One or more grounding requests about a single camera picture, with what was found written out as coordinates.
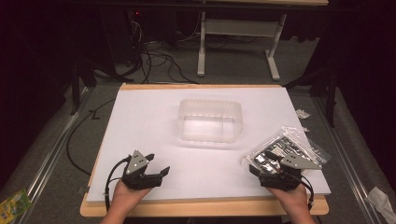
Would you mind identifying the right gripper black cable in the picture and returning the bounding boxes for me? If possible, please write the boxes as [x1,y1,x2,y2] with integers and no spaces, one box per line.
[299,175,316,213]

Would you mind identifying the clear plastic container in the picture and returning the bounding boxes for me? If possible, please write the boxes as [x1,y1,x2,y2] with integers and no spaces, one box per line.
[177,98,244,145]

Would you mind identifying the green printed packet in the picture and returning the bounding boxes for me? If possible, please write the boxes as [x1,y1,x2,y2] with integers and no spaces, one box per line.
[0,188,34,224]

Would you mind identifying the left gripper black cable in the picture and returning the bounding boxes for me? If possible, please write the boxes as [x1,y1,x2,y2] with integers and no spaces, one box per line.
[104,155,133,213]

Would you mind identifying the black metal stand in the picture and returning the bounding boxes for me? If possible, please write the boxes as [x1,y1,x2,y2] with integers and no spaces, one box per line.
[68,57,98,117]
[282,59,340,129]

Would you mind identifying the tangle of black cables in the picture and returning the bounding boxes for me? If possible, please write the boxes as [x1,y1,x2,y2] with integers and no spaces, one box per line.
[123,18,200,86]

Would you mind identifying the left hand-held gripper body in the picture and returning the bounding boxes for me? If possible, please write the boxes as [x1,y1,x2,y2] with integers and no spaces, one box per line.
[120,149,164,191]

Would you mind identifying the long black floor cable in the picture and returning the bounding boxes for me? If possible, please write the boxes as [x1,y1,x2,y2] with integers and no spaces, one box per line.
[65,98,117,177]

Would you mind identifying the crumpled white paper scrap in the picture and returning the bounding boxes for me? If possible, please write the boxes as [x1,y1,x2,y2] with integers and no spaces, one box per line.
[295,108,312,120]

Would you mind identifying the white foam board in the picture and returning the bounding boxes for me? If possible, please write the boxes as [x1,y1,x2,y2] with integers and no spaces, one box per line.
[86,86,332,203]

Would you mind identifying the silver floor rail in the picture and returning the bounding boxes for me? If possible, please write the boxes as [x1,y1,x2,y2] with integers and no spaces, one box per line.
[312,92,386,224]
[13,87,94,224]

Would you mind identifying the clear bag of dark packets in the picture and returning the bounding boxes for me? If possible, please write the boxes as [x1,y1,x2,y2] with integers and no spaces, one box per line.
[240,125,332,175]

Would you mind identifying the crumpled white tissue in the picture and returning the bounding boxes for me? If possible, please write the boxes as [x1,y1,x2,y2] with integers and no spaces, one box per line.
[365,186,396,224]

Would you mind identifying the person's right hand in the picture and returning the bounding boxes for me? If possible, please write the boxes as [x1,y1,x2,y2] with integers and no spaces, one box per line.
[266,183,310,217]

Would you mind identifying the person's left hand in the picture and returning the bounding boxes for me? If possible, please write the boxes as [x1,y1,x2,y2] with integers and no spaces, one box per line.
[109,179,153,219]

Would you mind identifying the white metal desk frame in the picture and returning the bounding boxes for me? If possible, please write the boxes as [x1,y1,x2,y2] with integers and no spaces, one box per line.
[196,11,288,82]

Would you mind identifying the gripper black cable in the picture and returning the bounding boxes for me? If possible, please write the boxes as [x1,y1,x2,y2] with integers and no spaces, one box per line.
[104,155,133,213]
[299,175,316,213]

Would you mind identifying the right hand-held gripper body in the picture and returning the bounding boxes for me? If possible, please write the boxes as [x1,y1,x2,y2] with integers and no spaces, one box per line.
[258,153,323,191]

